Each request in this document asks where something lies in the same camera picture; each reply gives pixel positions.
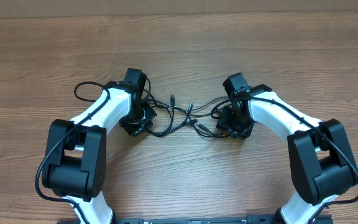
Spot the black usb cable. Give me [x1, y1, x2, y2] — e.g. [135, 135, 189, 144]
[141, 90, 239, 139]

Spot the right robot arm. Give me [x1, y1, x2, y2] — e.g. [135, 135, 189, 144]
[211, 73, 358, 223]

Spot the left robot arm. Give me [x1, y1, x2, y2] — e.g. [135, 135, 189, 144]
[35, 68, 157, 223]

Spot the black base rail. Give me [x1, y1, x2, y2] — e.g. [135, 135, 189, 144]
[57, 213, 334, 224]

